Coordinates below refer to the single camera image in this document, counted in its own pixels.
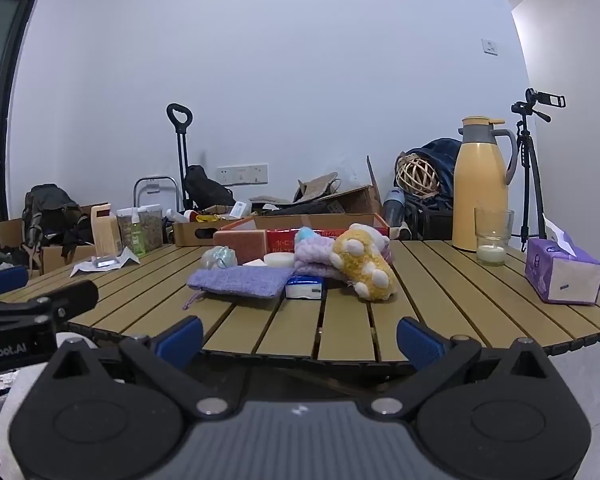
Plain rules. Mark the black clothes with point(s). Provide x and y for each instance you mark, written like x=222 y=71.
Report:
x=77 y=235

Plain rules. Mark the lavender knitted towel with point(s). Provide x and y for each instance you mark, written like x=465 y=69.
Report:
x=312 y=256

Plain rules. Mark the blue white tissue pack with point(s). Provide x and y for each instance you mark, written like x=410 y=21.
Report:
x=304 y=289

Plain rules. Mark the silver foil packet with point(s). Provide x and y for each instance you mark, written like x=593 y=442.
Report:
x=105 y=261

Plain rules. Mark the clear storage jar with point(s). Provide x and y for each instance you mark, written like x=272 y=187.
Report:
x=152 y=230
x=124 y=227

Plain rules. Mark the metal folding stool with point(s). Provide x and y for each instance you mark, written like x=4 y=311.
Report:
x=152 y=179

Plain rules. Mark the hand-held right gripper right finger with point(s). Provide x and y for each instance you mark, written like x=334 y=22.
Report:
x=420 y=340

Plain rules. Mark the rattan ball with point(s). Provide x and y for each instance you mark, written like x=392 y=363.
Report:
x=417 y=175

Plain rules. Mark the green spray bottle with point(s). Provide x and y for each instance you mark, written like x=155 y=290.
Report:
x=138 y=240

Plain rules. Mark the black tripod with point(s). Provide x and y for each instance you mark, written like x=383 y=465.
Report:
x=529 y=160

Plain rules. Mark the dark backpack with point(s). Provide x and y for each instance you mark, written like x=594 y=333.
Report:
x=47 y=210

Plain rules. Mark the white paper leaflet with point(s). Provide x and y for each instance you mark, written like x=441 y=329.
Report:
x=129 y=256

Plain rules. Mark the glass candle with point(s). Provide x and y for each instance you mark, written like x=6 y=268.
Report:
x=492 y=255

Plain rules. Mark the light blue soft cloth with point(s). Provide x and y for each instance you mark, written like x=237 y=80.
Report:
x=306 y=234

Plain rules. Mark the cardboard box with backpack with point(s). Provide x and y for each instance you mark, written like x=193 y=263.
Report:
x=10 y=232

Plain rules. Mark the white wall socket row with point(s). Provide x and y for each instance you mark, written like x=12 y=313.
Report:
x=242 y=173

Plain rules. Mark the dark blue cloth bag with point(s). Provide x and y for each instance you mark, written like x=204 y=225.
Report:
x=442 y=160

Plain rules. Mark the large open cardboard box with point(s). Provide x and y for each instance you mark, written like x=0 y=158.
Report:
x=352 y=200

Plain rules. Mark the purple tissue box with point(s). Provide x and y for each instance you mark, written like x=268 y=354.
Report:
x=555 y=272

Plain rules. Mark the black folded bag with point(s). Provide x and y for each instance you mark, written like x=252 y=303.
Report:
x=300 y=208

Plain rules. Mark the reddish brown sponge block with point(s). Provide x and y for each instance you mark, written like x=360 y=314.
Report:
x=240 y=247

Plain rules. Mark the black trolley bag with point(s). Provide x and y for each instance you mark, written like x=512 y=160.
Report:
x=205 y=187

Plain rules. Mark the red cardboard box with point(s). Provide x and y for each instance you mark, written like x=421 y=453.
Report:
x=280 y=242

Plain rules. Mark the yellow plush toy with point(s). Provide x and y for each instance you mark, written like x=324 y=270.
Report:
x=365 y=266

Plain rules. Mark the yellow thermos jug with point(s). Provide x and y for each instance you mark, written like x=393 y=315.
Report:
x=480 y=195

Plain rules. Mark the purple knitted pouch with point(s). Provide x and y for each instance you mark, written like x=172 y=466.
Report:
x=240 y=280

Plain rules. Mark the clear glitter plastic bag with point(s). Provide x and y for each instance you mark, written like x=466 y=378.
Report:
x=219 y=256

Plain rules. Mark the small cardboard box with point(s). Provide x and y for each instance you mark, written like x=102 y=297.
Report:
x=190 y=235

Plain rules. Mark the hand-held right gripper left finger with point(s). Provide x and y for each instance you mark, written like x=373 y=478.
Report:
x=180 y=338

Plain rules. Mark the small white flat pad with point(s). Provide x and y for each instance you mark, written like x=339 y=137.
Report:
x=254 y=262

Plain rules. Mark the cardboard box with clothes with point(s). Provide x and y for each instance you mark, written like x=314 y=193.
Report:
x=55 y=257

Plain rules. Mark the red white tube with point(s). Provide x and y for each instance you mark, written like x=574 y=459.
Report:
x=182 y=215

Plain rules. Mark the black case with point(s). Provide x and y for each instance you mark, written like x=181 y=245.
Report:
x=430 y=222

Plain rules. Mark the yellow snack bag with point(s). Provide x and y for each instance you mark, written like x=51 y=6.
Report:
x=209 y=218

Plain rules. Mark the beige wood-look carton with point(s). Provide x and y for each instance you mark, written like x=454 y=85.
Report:
x=105 y=232

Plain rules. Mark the blue grey bottle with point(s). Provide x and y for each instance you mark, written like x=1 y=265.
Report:
x=394 y=205

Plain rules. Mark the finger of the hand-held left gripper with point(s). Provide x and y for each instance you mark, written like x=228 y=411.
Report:
x=2 y=281
x=75 y=296

